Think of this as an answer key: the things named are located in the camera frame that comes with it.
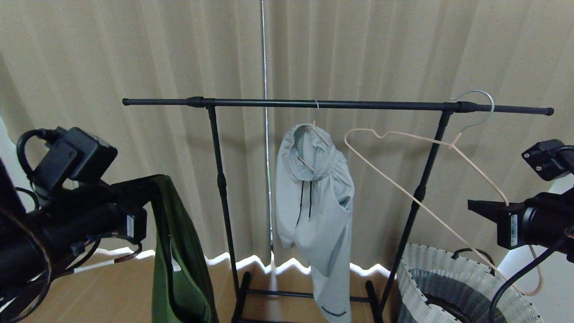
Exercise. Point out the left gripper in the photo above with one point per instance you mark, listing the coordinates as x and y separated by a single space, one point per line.
89 229

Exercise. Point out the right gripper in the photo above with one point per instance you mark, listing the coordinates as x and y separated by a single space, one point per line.
538 224

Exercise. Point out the green garment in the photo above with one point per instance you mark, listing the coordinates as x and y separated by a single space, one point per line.
179 269

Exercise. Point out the pink clothes hanger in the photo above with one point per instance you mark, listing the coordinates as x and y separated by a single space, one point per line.
421 139
320 135

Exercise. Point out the pale grey shorts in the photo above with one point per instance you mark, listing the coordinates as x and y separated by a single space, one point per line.
318 215

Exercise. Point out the white laundry basket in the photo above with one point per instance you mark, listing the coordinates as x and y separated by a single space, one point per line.
448 264

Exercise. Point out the black clothes rack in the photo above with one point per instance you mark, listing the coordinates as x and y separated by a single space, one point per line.
269 103

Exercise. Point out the beige curtain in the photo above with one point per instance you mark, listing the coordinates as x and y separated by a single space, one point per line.
112 54

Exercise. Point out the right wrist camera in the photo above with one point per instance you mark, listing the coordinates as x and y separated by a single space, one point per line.
549 159

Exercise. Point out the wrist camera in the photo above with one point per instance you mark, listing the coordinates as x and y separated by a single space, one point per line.
85 154
549 159

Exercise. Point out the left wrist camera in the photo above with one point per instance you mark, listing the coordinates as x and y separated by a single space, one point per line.
85 154

